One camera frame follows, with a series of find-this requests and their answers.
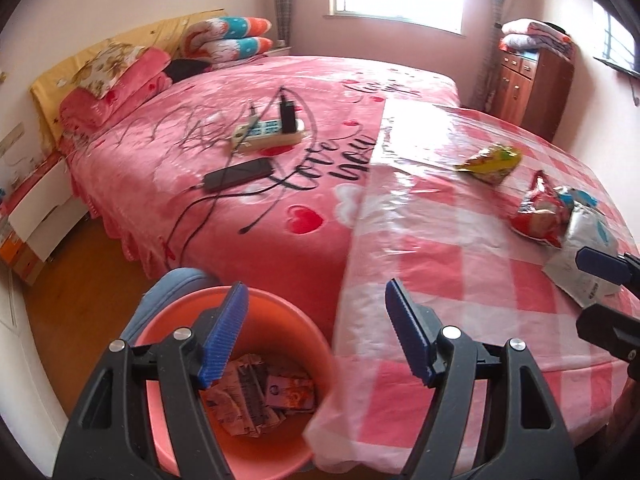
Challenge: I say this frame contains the black charger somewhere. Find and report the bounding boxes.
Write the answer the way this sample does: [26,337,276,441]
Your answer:
[279,94,298,135]

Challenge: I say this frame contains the printed packet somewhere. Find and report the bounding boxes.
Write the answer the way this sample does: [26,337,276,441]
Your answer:
[265,372,317,413]

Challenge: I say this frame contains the grey checked curtain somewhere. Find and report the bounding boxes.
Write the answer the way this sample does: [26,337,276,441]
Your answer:
[270,0,301,46]
[470,0,513,111]

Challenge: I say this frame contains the floral pillow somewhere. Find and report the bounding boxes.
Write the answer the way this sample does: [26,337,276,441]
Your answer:
[72,42,151,101]

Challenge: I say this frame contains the pink folded blanket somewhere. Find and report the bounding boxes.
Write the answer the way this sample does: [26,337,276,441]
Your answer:
[59,47,173,128]

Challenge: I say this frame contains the white power strip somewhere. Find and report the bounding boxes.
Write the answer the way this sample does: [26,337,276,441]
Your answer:
[230,117,307,156]

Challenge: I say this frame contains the orange cardboard box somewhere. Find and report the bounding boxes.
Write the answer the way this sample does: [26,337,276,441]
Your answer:
[0,220,31,261]

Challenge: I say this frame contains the grey foil pouch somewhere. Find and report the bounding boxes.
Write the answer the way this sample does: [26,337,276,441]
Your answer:
[542,201,626,308]

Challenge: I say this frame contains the brown wooden cabinet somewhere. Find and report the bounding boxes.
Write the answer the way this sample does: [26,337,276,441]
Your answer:
[487,45,576,143]

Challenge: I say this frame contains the white pink nightstand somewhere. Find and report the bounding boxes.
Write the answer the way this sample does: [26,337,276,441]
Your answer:
[7,152,91,263]

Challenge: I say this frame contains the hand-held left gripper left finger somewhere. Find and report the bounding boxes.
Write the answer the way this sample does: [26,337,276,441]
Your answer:
[52,281,251,480]

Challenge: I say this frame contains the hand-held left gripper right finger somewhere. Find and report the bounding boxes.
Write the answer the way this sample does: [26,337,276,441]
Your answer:
[384,278,581,480]

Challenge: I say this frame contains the yellow wooden headboard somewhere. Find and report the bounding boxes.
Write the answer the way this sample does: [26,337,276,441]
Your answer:
[30,8,226,143]

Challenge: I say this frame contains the black wall television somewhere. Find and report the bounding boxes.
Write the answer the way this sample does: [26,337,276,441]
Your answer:
[592,0,640,78]

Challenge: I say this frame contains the colourful cartoon print pillow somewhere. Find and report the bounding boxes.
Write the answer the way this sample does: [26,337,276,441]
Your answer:
[197,36,275,63]
[187,16,273,43]

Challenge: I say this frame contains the pink bed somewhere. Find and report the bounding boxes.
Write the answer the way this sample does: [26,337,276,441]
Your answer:
[57,55,460,333]

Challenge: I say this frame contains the red snack bag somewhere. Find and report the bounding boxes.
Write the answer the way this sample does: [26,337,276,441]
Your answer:
[510,170,573,250]

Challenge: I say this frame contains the black smartphone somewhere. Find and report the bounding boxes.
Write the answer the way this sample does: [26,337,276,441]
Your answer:
[204,156,277,192]

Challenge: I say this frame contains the wrappers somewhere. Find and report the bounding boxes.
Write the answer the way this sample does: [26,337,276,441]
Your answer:
[202,355,286,438]

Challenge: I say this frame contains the black charging cable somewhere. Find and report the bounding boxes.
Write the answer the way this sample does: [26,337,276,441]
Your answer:
[237,87,321,236]
[164,182,236,266]

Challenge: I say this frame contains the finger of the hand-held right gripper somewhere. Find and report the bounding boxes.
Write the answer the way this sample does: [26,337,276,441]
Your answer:
[575,246,640,291]
[575,302,640,363]

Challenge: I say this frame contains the folded blankets pile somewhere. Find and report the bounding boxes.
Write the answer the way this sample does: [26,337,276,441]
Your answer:
[499,18,575,56]

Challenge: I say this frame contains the brown cardboard box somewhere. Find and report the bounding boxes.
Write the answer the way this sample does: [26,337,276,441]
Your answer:
[10,247,48,286]

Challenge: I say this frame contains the light blue small pack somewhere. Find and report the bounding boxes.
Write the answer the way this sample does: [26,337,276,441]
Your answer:
[554,185,601,211]

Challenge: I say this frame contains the yellow green snack bag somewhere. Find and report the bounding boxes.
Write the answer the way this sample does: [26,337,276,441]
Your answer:
[454,142,523,188]

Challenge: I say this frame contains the wall socket panel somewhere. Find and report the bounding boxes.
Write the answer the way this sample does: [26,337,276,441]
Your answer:
[0,122,26,153]

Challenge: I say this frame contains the black cloth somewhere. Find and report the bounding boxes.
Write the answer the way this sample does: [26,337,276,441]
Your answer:
[167,58,211,81]

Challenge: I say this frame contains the red white checkered tablecloth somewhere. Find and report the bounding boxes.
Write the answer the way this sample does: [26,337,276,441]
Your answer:
[302,102,638,473]

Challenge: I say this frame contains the orange plastic bucket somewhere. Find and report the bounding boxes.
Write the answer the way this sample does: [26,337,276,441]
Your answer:
[134,285,337,478]

